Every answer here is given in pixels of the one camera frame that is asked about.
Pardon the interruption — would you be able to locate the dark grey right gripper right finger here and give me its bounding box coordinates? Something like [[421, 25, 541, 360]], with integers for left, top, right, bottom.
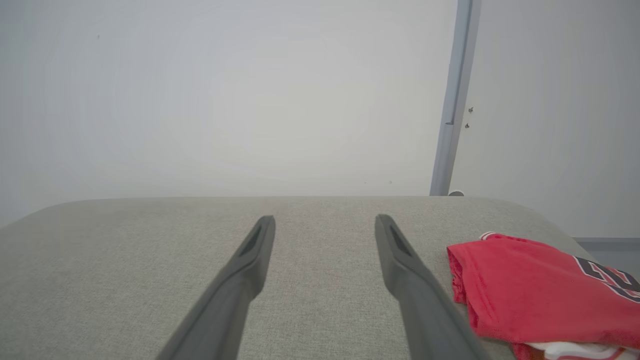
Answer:
[[374, 213, 493, 360]]

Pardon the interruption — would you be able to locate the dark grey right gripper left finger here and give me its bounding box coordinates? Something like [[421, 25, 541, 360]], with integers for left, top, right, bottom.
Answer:
[[156, 215, 277, 360]]

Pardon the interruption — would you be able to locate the grey fabric sofa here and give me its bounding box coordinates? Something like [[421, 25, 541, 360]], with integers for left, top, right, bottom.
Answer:
[[0, 195, 607, 360]]

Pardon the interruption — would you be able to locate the grey vertical door frame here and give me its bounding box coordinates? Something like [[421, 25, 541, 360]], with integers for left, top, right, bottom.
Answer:
[[429, 0, 483, 197]]

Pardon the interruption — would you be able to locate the grey baseboard strip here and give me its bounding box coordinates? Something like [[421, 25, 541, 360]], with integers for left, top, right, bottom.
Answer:
[[574, 237, 640, 252]]

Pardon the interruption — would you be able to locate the red and white jersey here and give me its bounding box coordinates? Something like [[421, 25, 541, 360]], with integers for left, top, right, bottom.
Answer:
[[446, 231, 640, 360]]

